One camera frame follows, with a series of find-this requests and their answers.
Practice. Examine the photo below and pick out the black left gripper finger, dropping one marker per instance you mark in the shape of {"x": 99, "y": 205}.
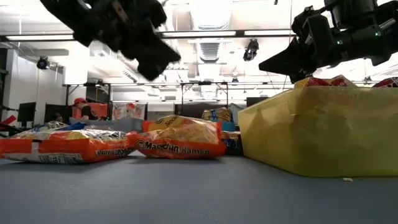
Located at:
{"x": 149, "y": 68}
{"x": 163, "y": 49}

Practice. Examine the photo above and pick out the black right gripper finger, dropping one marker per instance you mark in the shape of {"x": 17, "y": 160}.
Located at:
{"x": 289, "y": 59}
{"x": 300, "y": 77}

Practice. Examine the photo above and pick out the red beef ramen pack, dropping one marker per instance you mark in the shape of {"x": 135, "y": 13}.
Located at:
{"x": 340, "y": 81}
{"x": 314, "y": 82}
{"x": 387, "y": 82}

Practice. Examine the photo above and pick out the orange chicken ramen pack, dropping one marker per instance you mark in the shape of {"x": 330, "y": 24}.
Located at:
{"x": 62, "y": 146}
{"x": 180, "y": 146}
{"x": 174, "y": 121}

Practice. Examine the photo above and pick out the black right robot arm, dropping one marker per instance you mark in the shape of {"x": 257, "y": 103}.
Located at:
{"x": 363, "y": 37}

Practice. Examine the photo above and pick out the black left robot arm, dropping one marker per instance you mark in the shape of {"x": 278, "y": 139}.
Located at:
{"x": 81, "y": 18}

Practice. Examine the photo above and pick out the black ceiling spotlight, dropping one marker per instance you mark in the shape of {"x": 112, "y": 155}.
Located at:
{"x": 250, "y": 49}
{"x": 43, "y": 63}

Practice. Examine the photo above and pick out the cartoon poster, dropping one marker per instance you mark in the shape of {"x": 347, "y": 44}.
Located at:
{"x": 129, "y": 110}

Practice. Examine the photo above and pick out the black monitor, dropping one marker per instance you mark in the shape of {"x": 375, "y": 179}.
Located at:
{"x": 26, "y": 112}
{"x": 258, "y": 102}
{"x": 49, "y": 109}

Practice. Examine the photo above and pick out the small pendant lamp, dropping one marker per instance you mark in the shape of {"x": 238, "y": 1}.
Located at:
{"x": 235, "y": 80}

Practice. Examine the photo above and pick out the dark board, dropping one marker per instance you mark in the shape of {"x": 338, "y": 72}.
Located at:
{"x": 189, "y": 110}

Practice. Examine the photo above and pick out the orange panel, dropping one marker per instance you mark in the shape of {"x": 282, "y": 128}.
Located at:
{"x": 104, "y": 109}

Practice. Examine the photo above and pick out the yellow plastic bin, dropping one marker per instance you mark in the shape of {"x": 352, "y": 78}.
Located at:
{"x": 326, "y": 133}

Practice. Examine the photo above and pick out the person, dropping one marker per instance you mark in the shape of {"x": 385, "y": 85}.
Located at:
{"x": 90, "y": 112}
{"x": 58, "y": 118}

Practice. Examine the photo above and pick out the blue plastic bin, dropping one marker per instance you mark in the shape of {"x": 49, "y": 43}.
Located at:
{"x": 228, "y": 126}

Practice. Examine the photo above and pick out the white noodle crumb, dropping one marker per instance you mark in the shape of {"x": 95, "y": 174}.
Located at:
{"x": 347, "y": 179}

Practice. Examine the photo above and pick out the red object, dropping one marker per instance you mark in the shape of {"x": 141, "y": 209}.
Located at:
{"x": 7, "y": 119}

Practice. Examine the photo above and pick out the black background station frame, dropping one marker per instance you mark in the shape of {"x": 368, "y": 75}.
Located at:
{"x": 174, "y": 83}

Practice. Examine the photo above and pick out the silver ventilation duct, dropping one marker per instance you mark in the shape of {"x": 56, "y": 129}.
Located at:
{"x": 211, "y": 18}

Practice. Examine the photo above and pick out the white wall box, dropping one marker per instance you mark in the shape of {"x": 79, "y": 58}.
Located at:
{"x": 74, "y": 74}

